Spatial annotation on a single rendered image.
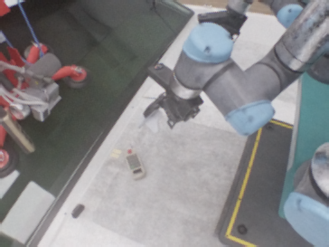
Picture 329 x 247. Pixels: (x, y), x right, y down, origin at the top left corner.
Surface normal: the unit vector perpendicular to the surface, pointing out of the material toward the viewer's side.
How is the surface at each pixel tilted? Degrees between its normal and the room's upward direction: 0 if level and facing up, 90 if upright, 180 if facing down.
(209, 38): 24
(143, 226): 0
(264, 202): 0
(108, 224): 0
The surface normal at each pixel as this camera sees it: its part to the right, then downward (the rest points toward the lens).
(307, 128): -0.06, -0.65
